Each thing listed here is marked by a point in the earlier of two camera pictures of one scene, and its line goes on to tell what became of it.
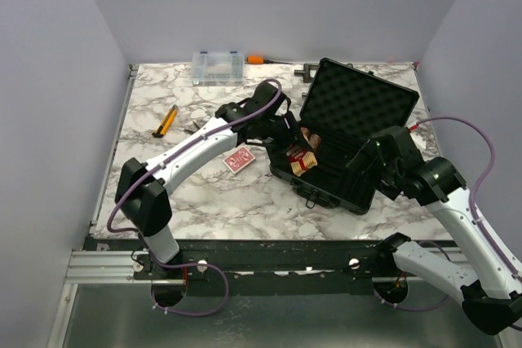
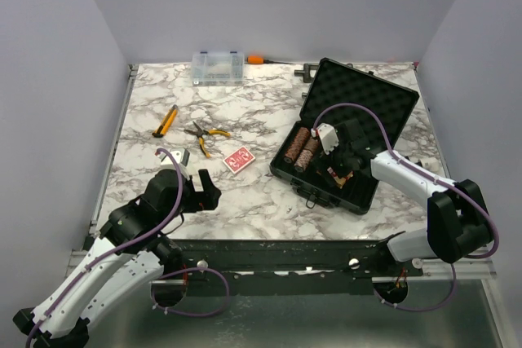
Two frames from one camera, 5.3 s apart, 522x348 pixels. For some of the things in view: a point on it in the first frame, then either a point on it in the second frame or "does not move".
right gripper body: [382, 174] -> [342, 158]
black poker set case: [345, 108] does not move
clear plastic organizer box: [217, 68] does not move
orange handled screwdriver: [260, 59] does not move
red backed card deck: [239, 160] does not move
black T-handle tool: [306, 72] does not move
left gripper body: [279, 135] -> [192, 200]
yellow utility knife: [165, 122] does not move
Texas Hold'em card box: [301, 160] -> [340, 181]
